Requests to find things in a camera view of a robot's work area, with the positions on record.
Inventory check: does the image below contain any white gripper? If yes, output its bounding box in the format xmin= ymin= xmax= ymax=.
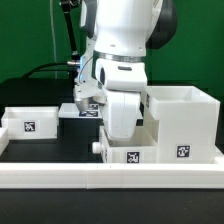
xmin=95 ymin=58 xmax=147 ymax=140

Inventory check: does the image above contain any white drawer with knob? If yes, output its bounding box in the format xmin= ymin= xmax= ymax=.
xmin=92 ymin=126 xmax=157 ymax=164

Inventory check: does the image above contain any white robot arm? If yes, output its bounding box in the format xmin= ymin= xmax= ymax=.
xmin=75 ymin=0 xmax=177 ymax=141

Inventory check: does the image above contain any white drawer cabinet box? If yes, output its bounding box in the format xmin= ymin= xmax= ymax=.
xmin=144 ymin=86 xmax=220 ymax=164

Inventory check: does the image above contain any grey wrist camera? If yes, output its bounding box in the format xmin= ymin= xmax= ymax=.
xmin=74 ymin=81 xmax=105 ymax=111

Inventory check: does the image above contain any white marker base plate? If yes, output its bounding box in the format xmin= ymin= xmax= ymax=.
xmin=58 ymin=102 xmax=144 ymax=120

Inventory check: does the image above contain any black cable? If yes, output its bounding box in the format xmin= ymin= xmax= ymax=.
xmin=21 ymin=61 xmax=76 ymax=80

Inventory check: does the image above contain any white hanging cable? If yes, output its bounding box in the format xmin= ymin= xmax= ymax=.
xmin=49 ymin=0 xmax=58 ymax=80

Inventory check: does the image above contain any white front boundary rail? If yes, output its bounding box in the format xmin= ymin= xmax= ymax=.
xmin=0 ymin=126 xmax=224 ymax=190

